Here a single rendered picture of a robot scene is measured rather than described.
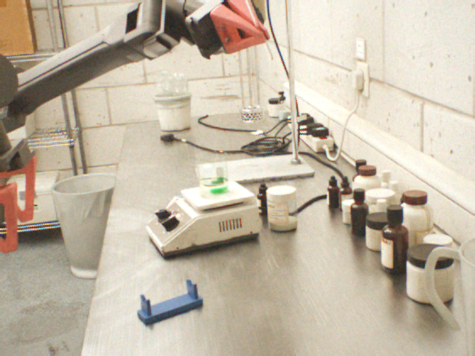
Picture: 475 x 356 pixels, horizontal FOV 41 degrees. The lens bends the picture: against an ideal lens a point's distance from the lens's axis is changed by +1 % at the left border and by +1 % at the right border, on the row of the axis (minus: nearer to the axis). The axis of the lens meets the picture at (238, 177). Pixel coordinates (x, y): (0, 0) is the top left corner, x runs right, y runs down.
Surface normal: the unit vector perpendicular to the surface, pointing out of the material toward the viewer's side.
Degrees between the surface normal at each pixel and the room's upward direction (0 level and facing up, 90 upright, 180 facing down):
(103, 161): 90
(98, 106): 90
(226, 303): 0
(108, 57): 139
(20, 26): 89
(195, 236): 90
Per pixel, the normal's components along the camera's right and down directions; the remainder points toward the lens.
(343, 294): -0.07, -0.96
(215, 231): 0.37, 0.24
